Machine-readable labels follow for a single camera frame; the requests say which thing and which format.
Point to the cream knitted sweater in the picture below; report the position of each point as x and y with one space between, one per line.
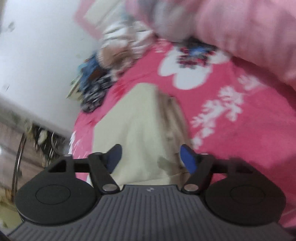
111 55

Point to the cream zip jacket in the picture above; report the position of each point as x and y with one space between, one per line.
134 129

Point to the pink grey floral quilt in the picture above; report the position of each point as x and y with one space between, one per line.
231 23

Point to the wheelchair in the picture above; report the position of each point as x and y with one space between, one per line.
46 143

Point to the metal balcony railing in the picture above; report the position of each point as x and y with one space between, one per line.
17 162

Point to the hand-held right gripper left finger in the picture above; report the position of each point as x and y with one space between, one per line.
114 157

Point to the white garment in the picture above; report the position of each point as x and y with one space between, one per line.
120 34

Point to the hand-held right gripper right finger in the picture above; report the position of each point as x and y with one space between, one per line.
188 160

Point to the blue denim jeans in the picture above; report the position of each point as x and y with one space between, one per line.
91 69

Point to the pile of mixed clothes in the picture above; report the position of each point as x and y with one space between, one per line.
97 14

